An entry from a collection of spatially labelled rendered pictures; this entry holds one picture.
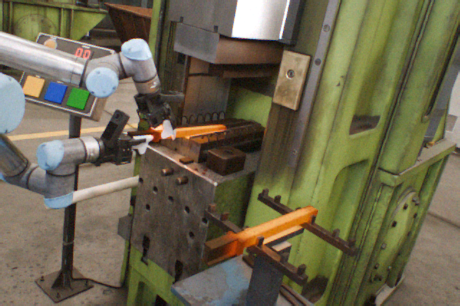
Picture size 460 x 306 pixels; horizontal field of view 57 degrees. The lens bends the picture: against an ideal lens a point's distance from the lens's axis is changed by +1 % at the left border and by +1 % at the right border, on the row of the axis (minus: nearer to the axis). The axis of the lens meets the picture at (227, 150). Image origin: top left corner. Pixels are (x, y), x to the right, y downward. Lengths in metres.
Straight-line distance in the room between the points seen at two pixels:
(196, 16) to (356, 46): 0.52
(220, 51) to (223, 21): 0.10
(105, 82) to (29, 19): 5.07
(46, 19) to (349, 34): 5.26
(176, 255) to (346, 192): 0.71
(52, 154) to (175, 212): 0.54
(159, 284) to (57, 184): 0.69
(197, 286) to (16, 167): 0.59
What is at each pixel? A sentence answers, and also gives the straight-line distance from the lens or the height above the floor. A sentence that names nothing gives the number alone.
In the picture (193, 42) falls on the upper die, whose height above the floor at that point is 1.32.
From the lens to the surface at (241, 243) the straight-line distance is 0.94.
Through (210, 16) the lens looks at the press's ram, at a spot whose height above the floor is 1.41.
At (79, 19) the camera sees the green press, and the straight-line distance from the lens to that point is 6.65.
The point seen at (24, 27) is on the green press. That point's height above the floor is 0.60.
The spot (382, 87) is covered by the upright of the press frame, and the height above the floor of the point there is 1.27.
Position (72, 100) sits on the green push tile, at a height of 1.00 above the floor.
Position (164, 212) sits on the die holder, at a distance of 1.60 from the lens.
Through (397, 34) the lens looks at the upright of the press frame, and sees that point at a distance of 1.65.
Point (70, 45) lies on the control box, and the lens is 1.85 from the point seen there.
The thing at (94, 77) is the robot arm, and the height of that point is 1.23.
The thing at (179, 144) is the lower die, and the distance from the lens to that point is 1.55.
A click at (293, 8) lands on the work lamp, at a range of 1.36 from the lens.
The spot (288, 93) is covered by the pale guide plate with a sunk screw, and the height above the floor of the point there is 1.23.
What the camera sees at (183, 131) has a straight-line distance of 1.49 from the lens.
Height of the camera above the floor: 1.49
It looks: 20 degrees down
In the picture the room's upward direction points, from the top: 11 degrees clockwise
